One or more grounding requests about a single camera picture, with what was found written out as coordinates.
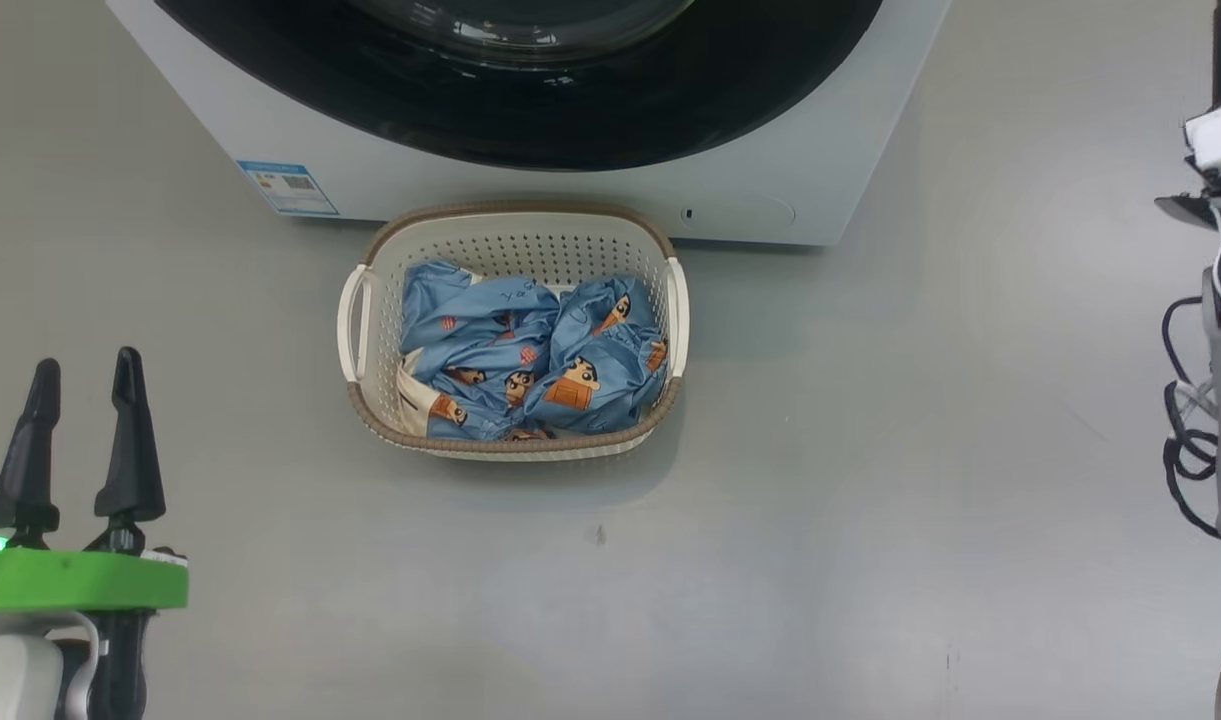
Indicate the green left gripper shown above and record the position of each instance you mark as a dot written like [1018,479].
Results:
[70,580]

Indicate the black round glass washer door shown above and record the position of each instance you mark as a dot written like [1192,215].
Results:
[670,110]

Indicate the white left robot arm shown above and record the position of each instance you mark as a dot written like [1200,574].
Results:
[10,670]

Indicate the white front-load washing machine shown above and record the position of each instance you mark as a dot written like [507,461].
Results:
[820,150]

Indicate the cream perforated laundry basket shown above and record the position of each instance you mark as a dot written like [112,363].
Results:
[520,240]

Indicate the blue energy label sticker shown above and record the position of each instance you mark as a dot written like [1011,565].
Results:
[288,188]

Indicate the oval drain filter cover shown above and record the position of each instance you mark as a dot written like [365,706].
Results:
[740,212]

